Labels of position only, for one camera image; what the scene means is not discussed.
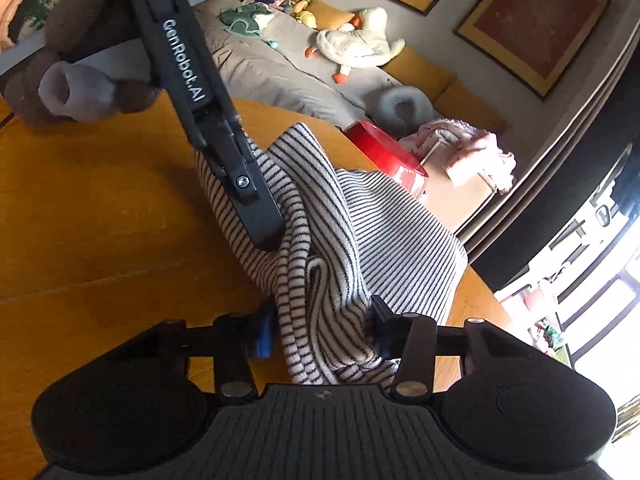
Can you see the black window frame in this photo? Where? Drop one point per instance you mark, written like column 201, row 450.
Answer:
column 590, row 240

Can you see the grey neck pillow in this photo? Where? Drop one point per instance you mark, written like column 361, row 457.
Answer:
column 387, row 110

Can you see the mustard yellow throw pillow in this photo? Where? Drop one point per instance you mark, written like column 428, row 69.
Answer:
column 332, row 15

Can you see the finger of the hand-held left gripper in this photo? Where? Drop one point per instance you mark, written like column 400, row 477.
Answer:
column 255, row 200

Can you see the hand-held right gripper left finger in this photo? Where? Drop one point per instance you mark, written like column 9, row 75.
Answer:
column 262, row 340

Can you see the grey covered sofa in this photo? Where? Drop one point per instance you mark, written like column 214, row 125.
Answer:
column 280, row 75

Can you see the pink flower pot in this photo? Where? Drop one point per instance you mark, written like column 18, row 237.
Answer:
column 539, row 300

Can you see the red plastic basin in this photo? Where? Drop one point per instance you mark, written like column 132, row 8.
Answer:
column 395, row 160

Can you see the striped knit sweater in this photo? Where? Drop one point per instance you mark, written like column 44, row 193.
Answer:
column 380, row 230

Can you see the pink blanket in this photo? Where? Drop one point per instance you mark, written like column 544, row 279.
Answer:
column 475, row 152

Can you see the small yellow plush toy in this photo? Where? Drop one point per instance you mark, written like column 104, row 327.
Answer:
column 306, row 19

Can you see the green and white cloth toy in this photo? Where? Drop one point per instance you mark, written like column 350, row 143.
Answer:
column 247, row 20

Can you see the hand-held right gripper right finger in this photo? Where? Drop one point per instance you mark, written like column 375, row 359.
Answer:
column 384, row 332

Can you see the person's left forearm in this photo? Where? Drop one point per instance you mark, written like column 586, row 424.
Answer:
column 75, row 45

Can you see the mustard yellow back cushion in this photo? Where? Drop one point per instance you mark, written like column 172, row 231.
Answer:
column 472, row 105
column 425, row 72

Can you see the white duck plush toy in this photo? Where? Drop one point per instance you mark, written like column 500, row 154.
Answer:
column 355, row 42

